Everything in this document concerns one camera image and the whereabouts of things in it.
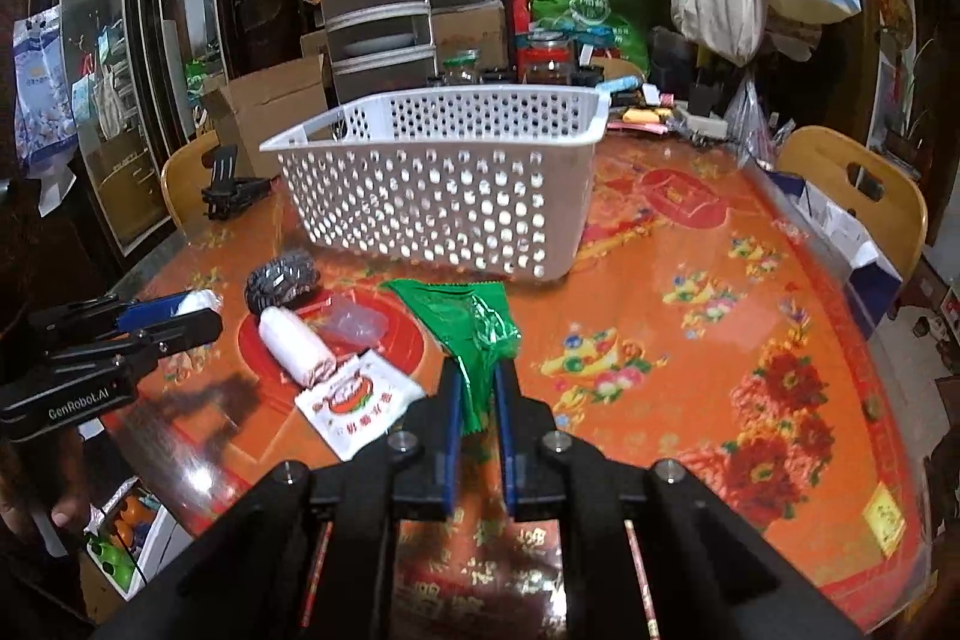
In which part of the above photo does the green plastic snack bag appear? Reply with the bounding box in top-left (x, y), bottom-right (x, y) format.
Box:
top-left (382, 280), bottom-right (521, 435)

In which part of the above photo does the white red printed packet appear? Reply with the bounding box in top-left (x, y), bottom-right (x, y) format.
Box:
top-left (295, 351), bottom-right (425, 461)

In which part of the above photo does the white towel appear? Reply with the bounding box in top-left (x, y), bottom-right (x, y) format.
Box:
top-left (257, 307), bottom-right (337, 388)

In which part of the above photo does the person's left hand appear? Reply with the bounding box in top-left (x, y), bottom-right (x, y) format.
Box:
top-left (2, 429), bottom-right (89, 537)

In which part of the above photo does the clear plastic bag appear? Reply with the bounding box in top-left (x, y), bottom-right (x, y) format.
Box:
top-left (311, 294), bottom-right (389, 347)

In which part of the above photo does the steel wool scrubber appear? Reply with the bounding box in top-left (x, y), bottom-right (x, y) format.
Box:
top-left (244, 250), bottom-right (320, 317)

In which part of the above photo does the left wooden chair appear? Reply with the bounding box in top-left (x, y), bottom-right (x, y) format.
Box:
top-left (160, 130), bottom-right (220, 229)

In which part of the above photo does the wooden chair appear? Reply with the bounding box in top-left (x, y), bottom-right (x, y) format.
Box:
top-left (160, 130), bottom-right (220, 229)
top-left (776, 127), bottom-right (928, 281)

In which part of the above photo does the black phone clamp holder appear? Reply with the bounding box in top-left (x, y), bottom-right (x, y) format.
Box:
top-left (202, 145), bottom-right (272, 221)

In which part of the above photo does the white perforated plastic basket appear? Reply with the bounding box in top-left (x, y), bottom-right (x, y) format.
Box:
top-left (260, 85), bottom-right (610, 283)

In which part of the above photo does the red floral tablecloth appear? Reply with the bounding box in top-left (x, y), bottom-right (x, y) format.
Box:
top-left (107, 135), bottom-right (929, 630)

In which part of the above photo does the brown cardboard box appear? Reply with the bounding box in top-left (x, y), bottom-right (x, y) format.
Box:
top-left (200, 53), bottom-right (327, 179)

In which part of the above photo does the green lid glass jar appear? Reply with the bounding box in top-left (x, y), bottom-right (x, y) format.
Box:
top-left (443, 49), bottom-right (480, 86)

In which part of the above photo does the red lid pickle jar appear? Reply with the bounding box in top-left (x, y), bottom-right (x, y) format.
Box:
top-left (517, 37), bottom-right (573, 86)

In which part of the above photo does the white blue paper bag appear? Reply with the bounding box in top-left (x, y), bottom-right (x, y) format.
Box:
top-left (766, 172), bottom-right (903, 338)

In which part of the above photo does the green shopping bag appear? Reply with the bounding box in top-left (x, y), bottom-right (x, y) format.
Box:
top-left (529, 0), bottom-right (654, 71)

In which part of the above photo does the right wooden chair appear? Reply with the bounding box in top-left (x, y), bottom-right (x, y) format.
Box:
top-left (776, 127), bottom-right (928, 281)

